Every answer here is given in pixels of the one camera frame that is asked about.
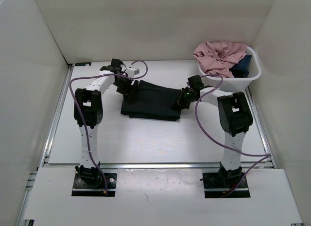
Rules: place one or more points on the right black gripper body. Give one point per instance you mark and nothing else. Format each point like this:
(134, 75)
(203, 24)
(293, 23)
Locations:
(185, 98)

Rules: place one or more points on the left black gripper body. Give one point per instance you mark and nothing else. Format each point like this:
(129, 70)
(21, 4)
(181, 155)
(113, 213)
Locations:
(123, 86)

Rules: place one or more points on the black trousers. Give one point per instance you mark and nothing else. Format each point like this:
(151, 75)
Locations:
(153, 102)

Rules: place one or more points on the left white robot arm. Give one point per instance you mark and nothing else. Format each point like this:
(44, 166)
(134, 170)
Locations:
(87, 94)

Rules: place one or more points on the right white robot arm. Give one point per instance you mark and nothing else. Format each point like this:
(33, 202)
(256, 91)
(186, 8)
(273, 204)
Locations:
(235, 119)

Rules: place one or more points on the pink garment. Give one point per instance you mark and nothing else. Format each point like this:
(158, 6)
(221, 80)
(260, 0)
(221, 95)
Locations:
(217, 58)

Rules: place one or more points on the small dark label sticker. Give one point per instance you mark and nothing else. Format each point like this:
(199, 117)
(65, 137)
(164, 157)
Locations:
(82, 64)

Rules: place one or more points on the navy blue garment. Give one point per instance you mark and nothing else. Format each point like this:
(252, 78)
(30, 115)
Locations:
(240, 70)

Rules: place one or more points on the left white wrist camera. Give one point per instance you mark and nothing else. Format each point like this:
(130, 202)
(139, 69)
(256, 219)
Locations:
(132, 72)

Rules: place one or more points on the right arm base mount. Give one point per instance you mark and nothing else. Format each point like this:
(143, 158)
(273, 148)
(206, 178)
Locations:
(217, 187)

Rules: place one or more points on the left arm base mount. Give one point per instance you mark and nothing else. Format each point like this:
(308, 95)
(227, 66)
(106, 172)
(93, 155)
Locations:
(86, 189)

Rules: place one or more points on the aluminium frame rail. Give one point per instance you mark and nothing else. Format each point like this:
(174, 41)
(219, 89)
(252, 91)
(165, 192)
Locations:
(201, 165)

